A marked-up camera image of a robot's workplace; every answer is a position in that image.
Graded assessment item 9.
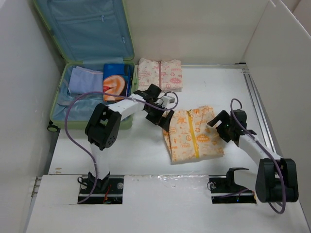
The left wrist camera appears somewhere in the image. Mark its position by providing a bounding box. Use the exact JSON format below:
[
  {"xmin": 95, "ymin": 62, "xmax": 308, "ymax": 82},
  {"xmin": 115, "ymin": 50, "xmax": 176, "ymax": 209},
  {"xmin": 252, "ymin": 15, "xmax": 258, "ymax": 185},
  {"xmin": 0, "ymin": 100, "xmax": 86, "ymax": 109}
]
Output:
[{"xmin": 156, "ymin": 95, "xmax": 175, "ymax": 108}]

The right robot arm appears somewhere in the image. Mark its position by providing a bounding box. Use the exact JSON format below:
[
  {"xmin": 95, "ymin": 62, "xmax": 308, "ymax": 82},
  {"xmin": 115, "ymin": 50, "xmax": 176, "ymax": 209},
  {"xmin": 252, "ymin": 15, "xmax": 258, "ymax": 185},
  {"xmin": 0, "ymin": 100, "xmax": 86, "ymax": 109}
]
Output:
[{"xmin": 207, "ymin": 109, "xmax": 299, "ymax": 203}]

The green suitcase blue lining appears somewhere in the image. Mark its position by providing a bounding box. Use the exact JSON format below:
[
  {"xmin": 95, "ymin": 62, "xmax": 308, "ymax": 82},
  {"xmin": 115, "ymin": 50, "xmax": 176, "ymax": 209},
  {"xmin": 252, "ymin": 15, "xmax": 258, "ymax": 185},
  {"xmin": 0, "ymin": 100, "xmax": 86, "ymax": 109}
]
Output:
[{"xmin": 34, "ymin": 0, "xmax": 138, "ymax": 132}]

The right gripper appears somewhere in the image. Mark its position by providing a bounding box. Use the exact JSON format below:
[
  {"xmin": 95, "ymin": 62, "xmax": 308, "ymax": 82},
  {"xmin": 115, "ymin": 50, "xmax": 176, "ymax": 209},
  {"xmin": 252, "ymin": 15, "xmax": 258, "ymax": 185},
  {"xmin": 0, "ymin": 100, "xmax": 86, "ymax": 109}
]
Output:
[{"xmin": 207, "ymin": 110, "xmax": 234, "ymax": 142}]

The pink patterned folded garment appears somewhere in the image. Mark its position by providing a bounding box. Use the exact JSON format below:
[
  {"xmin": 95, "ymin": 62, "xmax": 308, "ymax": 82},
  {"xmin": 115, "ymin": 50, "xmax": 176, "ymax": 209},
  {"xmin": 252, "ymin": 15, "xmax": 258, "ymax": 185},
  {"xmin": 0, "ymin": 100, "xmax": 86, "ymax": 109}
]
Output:
[{"xmin": 138, "ymin": 58, "xmax": 183, "ymax": 91}]

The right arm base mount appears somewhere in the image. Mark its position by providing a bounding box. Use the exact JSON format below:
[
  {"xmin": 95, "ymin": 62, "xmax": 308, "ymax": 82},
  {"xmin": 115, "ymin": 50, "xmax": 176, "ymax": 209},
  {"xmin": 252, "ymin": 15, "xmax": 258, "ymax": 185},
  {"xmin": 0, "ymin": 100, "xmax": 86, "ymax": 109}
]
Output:
[{"xmin": 207, "ymin": 167, "xmax": 257, "ymax": 204}]

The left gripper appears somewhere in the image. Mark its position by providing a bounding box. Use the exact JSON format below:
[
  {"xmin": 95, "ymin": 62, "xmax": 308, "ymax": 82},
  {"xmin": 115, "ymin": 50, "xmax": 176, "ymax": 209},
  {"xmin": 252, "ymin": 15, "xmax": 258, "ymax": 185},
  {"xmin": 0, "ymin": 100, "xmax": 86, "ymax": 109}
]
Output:
[{"xmin": 144, "ymin": 102, "xmax": 173, "ymax": 132}]

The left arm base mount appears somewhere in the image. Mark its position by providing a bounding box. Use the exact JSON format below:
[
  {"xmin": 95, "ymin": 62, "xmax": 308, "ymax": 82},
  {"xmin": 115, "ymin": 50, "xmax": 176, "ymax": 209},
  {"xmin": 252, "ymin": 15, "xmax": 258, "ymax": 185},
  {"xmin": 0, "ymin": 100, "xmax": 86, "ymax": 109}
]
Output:
[{"xmin": 77, "ymin": 176, "xmax": 124, "ymax": 205}]

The orange patterned garment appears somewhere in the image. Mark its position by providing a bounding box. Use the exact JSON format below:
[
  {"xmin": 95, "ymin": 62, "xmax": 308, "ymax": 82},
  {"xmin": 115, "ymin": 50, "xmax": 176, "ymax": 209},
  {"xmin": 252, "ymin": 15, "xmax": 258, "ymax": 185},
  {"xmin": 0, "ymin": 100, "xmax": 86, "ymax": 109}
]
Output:
[{"xmin": 163, "ymin": 105, "xmax": 224, "ymax": 165}]

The blue orange ear print bag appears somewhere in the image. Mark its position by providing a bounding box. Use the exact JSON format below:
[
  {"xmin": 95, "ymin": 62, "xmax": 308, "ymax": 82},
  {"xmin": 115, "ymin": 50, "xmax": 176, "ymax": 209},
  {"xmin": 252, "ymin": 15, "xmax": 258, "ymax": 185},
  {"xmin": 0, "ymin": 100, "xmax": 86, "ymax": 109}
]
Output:
[{"xmin": 103, "ymin": 64, "xmax": 134, "ymax": 97}]

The blue cloth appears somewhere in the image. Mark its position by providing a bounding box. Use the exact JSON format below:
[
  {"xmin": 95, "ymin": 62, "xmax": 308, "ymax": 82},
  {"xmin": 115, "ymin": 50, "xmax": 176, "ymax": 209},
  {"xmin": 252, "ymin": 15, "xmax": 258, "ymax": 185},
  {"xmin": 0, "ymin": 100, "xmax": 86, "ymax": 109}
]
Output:
[{"xmin": 68, "ymin": 66, "xmax": 104, "ymax": 94}]

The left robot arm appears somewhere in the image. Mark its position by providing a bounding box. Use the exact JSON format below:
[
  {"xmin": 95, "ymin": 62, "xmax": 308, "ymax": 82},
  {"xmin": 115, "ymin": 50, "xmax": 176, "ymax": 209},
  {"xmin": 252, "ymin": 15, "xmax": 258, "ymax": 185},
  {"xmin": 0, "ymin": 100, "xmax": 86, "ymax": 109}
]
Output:
[{"xmin": 83, "ymin": 84, "xmax": 179, "ymax": 193}]

